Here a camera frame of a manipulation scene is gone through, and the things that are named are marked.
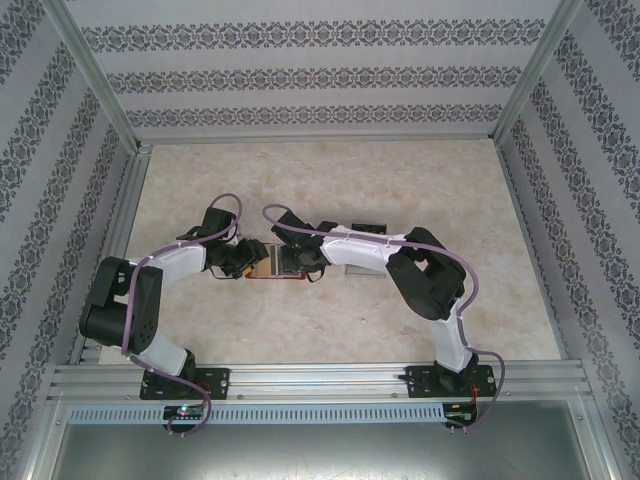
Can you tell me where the gold card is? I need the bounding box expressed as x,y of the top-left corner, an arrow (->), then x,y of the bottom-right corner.
257,244 -> 280,275

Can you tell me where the grey metal sheet panel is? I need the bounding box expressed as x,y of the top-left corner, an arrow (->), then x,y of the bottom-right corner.
49,422 -> 609,480

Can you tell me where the aluminium mounting rail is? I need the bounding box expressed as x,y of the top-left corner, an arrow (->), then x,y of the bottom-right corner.
48,363 -> 587,403

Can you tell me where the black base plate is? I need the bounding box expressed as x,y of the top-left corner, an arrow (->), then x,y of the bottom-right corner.
404,364 -> 500,400
138,367 -> 232,402

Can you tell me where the left controller circuit board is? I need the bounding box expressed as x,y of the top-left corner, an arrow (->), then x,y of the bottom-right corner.
163,405 -> 206,421

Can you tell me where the clear plastic tray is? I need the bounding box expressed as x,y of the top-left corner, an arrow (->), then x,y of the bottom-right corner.
344,221 -> 389,280

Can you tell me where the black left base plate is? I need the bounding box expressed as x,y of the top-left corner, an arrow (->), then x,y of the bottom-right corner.
138,367 -> 232,402

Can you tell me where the aluminium frame cross beam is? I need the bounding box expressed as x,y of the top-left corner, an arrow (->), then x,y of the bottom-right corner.
137,133 -> 499,147

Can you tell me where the red leather card holder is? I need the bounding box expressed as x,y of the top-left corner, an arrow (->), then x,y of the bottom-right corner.
243,242 -> 308,282

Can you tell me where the aluminium side rail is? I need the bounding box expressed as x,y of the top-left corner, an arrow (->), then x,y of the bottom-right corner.
497,139 -> 569,361
67,144 -> 154,366

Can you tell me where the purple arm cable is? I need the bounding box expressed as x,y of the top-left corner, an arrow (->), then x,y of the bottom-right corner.
261,203 -> 507,436
121,193 -> 245,439

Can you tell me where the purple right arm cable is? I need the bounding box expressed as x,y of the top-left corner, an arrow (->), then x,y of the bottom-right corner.
261,203 -> 507,436

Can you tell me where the grey slotted cable duct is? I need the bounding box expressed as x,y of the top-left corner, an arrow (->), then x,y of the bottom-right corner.
67,403 -> 446,425

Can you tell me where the aluminium frame post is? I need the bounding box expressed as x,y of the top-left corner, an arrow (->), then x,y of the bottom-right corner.
42,0 -> 141,154
579,369 -> 627,480
492,0 -> 586,144
14,394 -> 69,480

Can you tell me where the controller circuit board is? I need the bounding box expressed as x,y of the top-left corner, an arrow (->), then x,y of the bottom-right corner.
444,405 -> 479,427
163,405 -> 206,421

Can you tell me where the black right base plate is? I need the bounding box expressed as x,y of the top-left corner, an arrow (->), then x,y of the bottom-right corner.
404,364 -> 500,400

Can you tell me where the right controller circuit board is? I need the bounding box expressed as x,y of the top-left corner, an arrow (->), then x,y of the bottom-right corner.
444,405 -> 479,427

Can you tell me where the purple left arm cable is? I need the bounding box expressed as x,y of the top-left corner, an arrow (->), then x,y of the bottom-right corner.
121,193 -> 245,439

